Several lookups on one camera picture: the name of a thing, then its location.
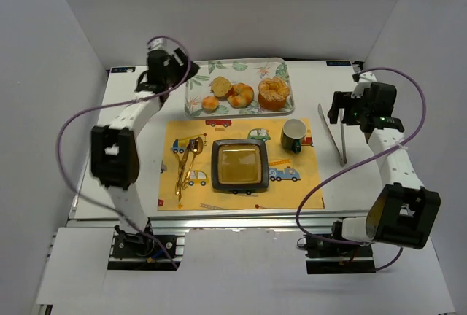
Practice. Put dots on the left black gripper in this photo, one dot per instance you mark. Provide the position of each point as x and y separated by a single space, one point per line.
181 65

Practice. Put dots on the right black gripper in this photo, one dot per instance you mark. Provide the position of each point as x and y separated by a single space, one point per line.
345 105

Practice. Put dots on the large round orange bread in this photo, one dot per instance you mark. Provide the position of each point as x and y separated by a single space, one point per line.
273 93

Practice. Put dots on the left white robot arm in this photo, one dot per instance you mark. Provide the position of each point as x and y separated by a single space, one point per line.
114 159

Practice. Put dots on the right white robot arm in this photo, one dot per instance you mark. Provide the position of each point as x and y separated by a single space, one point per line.
404 212

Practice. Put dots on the cut muffin bread piece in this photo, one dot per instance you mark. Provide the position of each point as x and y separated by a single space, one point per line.
221 87

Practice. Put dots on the croissant shaped bread roll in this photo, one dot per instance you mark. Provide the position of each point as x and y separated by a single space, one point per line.
242 95

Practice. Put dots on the right blue corner label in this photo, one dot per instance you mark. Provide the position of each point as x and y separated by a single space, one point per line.
336 63

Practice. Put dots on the blue corner label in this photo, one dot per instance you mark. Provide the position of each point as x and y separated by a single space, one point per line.
123 69
336 63

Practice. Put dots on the small round bun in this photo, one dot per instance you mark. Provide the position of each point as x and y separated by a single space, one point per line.
209 104

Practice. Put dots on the floral white serving tray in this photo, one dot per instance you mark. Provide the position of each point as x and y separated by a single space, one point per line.
250 71

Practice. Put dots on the dark green mug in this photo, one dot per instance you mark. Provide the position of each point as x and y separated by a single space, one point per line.
292 135

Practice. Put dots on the left blue corner label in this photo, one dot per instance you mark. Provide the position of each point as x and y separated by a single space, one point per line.
123 69

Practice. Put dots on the gold spoon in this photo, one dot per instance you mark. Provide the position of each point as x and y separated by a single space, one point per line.
196 149

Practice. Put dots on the yellow vehicle print placemat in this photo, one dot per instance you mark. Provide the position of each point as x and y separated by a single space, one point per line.
291 176

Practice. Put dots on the black square plate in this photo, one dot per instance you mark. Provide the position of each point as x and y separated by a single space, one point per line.
239 166

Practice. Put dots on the gold fork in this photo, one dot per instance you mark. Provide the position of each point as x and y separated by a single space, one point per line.
181 170

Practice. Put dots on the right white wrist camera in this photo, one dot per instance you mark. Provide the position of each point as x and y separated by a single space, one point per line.
363 81

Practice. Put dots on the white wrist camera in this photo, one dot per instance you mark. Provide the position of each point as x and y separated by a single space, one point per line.
363 81
157 44

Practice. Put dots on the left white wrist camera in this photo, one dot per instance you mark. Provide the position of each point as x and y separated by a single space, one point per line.
157 44

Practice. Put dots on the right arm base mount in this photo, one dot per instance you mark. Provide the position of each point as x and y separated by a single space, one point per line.
327 254

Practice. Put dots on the aluminium frame rail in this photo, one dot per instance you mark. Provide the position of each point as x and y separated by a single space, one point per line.
276 219

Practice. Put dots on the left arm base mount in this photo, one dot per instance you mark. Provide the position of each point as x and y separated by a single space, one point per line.
134 252

